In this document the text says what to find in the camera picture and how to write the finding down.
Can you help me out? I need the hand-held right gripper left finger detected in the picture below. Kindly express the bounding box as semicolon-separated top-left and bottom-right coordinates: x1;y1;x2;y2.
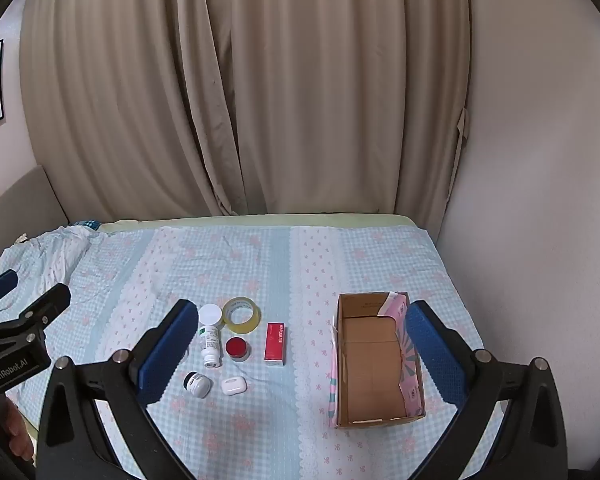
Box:
35;299;203;480

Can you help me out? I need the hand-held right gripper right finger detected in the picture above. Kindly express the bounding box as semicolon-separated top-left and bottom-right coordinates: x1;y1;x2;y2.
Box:
404;300;568;480

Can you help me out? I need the small black-lidded jar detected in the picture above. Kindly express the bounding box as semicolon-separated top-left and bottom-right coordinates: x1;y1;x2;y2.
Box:
182;371;214;400

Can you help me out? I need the white bottle with green label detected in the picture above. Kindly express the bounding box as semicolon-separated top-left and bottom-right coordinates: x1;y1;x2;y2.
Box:
200;326;223;368

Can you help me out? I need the white round jar lid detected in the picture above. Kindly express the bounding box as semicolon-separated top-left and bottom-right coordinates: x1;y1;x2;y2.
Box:
198;304;224;332

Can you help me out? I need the cardboard box with pink print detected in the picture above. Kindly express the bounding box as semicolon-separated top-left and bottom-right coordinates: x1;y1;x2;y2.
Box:
327;290;427;429

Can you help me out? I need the red round tin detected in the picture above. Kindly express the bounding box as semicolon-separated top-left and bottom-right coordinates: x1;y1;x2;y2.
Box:
225;337;250;362

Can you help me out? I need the yellow tape roll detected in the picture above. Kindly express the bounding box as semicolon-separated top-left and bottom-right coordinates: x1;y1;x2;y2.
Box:
223;297;262;334

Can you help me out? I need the red-capped item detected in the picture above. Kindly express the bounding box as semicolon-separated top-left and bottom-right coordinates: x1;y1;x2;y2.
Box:
264;322;287;368

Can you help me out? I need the person's left hand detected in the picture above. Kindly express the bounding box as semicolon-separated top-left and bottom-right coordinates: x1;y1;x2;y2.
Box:
0;400;33;461

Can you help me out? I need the white crumpled quilt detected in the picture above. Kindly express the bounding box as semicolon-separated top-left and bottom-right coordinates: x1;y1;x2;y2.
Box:
0;225;101;311

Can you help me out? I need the grey headboard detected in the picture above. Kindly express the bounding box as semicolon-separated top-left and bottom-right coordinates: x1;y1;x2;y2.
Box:
0;165;71;271

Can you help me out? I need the blue checked bed cover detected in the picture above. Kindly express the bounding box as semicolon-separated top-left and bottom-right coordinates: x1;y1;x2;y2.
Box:
0;217;498;480

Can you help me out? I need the pale green bed sheet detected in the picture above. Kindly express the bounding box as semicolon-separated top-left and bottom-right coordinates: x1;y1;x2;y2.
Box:
97;212;416;233

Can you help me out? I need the beige curtain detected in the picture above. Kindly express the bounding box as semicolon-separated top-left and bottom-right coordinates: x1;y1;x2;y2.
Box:
19;0;473;233

